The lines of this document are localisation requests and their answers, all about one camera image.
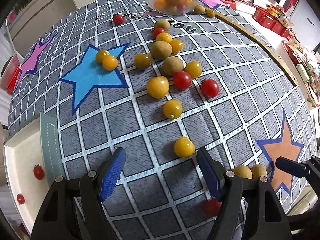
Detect yellow tomato beside longan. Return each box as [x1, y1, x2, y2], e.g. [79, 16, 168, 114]
[184, 61, 202, 79]

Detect red tomato bottom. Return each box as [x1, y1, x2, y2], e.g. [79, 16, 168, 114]
[203, 198, 222, 217]

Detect small red tomato upper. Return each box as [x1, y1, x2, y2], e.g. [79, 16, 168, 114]
[153, 27, 166, 38]

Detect red tomato right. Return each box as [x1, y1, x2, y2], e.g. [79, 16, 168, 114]
[200, 79, 220, 98]

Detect orange tomato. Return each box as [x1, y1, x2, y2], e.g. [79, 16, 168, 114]
[102, 55, 118, 72]

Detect grey grid tablecloth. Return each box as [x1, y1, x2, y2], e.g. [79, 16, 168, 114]
[8, 0, 317, 239]

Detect white tray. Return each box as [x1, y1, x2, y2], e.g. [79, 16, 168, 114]
[4, 113, 65, 233]

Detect red plastic container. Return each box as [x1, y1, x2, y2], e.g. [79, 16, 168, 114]
[1, 54, 21, 94]

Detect red gift boxes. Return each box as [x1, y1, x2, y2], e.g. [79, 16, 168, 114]
[252, 4, 296, 40]

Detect red tomato centre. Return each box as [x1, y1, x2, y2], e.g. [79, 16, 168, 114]
[173, 71, 192, 90]

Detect yellow tomato on star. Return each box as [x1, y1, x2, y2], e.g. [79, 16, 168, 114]
[95, 49, 110, 64]

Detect green-brown longan top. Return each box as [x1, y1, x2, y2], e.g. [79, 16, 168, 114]
[154, 20, 170, 30]

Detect green longan by bowl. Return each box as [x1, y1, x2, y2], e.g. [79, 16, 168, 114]
[194, 4, 205, 15]

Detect dark yellow tomato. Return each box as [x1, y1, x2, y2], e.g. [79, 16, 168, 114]
[133, 53, 153, 70]

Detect olive tomato by bowl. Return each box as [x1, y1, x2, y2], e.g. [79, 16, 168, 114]
[206, 9, 216, 18]

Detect small red tomato in tray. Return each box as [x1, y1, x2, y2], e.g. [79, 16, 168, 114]
[16, 194, 25, 205]

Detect red tomato near text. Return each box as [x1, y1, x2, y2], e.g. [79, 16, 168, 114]
[113, 14, 125, 25]

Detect brown longan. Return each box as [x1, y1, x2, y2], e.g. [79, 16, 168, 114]
[233, 165, 253, 179]
[251, 164, 267, 180]
[150, 41, 172, 60]
[162, 57, 183, 76]

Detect large yellow tomato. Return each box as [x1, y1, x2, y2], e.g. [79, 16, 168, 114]
[146, 76, 169, 99]

